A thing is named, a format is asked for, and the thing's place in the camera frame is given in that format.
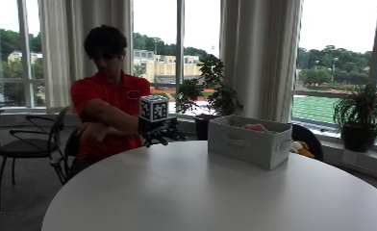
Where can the white fabric storage box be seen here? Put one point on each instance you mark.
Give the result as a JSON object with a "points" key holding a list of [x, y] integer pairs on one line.
{"points": [[247, 144]]}

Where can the black chair with round back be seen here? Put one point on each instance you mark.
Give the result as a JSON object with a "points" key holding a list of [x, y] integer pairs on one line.
{"points": [[310, 138]]}

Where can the leafy potted plant, black pot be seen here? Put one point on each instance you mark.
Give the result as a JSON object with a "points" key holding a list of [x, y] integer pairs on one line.
{"points": [[215, 93]]}

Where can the pink soft toy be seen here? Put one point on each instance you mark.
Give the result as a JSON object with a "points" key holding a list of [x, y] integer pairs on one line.
{"points": [[253, 127]]}

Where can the grassy potted plant, black pot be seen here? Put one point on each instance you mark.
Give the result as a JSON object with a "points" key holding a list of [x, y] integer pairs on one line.
{"points": [[360, 115]]}

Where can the the person in red shirt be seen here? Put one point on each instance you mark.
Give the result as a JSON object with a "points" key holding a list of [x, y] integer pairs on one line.
{"points": [[110, 89]]}

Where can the black chair under the person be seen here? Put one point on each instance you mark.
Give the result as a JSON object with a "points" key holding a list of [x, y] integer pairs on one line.
{"points": [[66, 154]]}

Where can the white curtain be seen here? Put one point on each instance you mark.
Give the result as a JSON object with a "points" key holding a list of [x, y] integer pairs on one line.
{"points": [[261, 57], [84, 48]]}

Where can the white cube with black markers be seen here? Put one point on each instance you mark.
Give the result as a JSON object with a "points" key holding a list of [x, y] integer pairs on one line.
{"points": [[153, 108]]}

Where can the black chair with armrests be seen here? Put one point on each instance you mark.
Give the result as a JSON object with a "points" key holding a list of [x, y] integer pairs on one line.
{"points": [[25, 144]]}

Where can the yellow orange soft toy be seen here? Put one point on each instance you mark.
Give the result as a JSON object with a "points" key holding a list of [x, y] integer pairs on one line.
{"points": [[300, 149]]}

